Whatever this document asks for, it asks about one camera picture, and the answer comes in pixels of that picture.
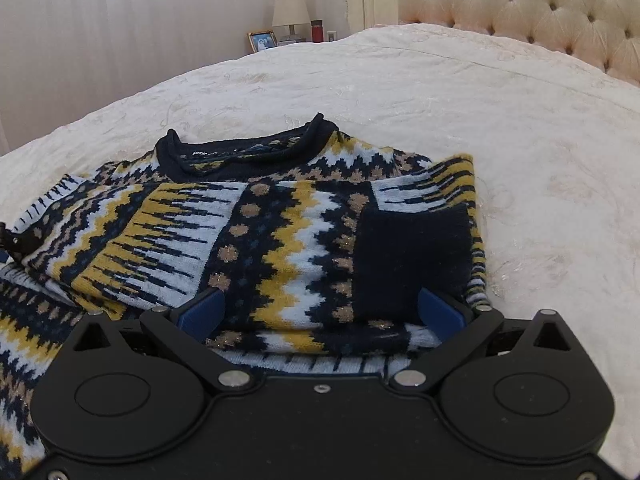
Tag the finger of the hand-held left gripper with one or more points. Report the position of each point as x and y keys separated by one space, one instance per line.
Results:
x=11 y=242

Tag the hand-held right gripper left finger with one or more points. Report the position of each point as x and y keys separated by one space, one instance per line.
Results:
x=202 y=313

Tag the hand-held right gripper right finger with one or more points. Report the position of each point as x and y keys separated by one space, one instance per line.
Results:
x=441 y=311

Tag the navy yellow patterned knit sweater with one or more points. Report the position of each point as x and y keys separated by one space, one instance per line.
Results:
x=280 y=230

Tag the white bedspread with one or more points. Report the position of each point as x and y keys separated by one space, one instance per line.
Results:
x=500 y=120

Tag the white curtain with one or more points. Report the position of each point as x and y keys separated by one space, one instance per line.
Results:
x=125 y=30

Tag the red flask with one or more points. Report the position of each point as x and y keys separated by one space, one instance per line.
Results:
x=317 y=31

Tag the white table lamp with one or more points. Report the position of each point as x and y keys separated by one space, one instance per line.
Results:
x=290 y=7

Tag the cream tufted headboard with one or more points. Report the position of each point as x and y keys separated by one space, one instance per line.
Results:
x=530 y=0

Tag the gold picture frame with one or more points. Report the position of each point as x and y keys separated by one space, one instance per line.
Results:
x=262 y=41

